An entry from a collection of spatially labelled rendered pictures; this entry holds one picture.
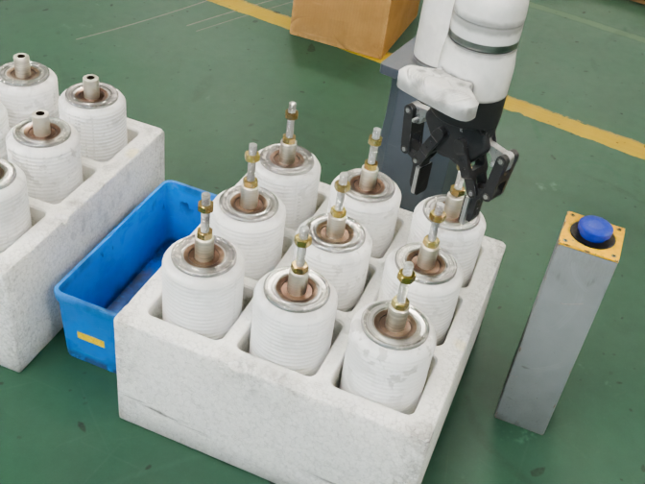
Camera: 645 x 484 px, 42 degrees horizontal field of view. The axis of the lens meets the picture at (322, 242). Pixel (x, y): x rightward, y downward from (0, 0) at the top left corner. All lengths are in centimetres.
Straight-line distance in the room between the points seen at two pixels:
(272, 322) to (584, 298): 37
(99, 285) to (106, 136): 22
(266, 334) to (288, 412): 9
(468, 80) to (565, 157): 99
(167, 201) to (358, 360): 53
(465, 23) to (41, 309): 68
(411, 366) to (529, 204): 78
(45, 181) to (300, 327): 44
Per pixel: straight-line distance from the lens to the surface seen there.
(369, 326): 92
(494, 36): 83
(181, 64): 193
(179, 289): 97
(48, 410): 117
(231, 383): 98
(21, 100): 132
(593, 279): 103
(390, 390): 94
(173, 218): 137
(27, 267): 113
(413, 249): 103
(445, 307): 102
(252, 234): 104
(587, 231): 102
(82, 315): 115
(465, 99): 81
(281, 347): 95
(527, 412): 119
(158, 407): 109
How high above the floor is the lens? 89
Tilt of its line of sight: 38 degrees down
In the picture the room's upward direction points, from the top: 8 degrees clockwise
